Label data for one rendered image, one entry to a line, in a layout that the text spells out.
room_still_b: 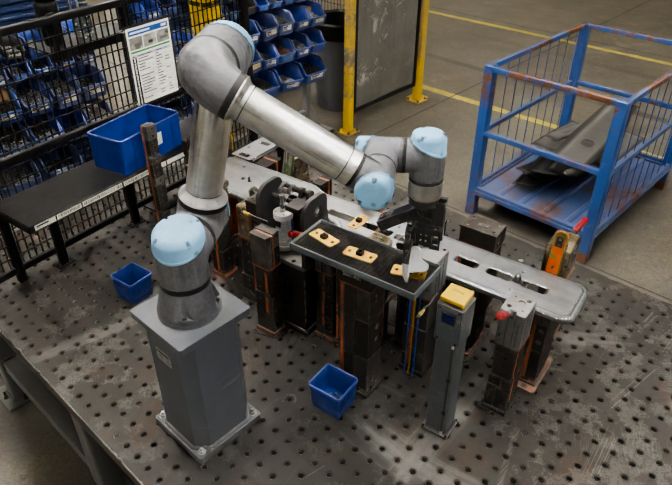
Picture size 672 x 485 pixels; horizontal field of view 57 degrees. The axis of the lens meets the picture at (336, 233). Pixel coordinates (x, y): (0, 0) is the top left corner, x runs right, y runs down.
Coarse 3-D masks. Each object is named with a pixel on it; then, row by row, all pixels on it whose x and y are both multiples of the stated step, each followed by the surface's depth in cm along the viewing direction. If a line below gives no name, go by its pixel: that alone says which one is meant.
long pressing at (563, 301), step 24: (240, 168) 230; (264, 168) 230; (240, 192) 216; (456, 240) 192; (456, 264) 181; (480, 264) 181; (504, 264) 181; (480, 288) 172; (504, 288) 172; (552, 288) 172; (576, 288) 172; (552, 312) 163; (576, 312) 164
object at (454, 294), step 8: (448, 288) 147; (456, 288) 147; (464, 288) 147; (440, 296) 144; (448, 296) 144; (456, 296) 144; (464, 296) 144; (472, 296) 145; (456, 304) 143; (464, 304) 142
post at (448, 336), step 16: (448, 304) 145; (464, 320) 144; (448, 336) 148; (464, 336) 149; (448, 352) 152; (432, 368) 158; (448, 368) 154; (432, 384) 160; (448, 384) 156; (432, 400) 163; (448, 400) 160; (432, 416) 166; (448, 416) 164; (432, 432) 168; (448, 432) 167
